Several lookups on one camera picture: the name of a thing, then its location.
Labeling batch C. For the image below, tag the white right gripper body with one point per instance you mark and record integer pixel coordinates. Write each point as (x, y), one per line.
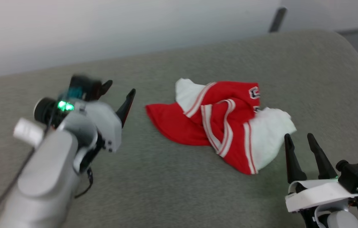
(318, 193)

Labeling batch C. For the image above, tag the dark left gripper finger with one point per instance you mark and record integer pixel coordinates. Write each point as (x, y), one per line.
(126, 106)
(106, 86)

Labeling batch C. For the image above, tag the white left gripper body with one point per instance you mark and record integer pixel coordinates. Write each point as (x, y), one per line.
(104, 122)

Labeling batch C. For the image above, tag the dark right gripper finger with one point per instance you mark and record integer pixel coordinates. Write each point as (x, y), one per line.
(293, 164)
(321, 161)

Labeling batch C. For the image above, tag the red and white jersey shirt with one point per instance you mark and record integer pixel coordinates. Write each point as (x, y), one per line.
(229, 126)

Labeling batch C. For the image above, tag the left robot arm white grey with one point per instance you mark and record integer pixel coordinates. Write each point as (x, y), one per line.
(46, 177)

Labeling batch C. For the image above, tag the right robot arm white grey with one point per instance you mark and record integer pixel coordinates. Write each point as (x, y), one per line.
(334, 220)

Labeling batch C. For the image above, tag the grey fabric sofa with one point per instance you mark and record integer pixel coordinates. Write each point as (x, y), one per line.
(172, 190)

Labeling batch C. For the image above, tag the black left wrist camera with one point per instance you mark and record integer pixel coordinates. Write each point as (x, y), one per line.
(82, 88)

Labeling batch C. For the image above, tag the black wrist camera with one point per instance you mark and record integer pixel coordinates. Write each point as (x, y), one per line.
(82, 88)
(356, 175)

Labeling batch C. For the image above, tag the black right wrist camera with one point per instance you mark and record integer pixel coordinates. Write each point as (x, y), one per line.
(356, 175)

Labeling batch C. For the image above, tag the dark slanted post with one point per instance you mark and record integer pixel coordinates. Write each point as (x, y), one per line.
(277, 19)

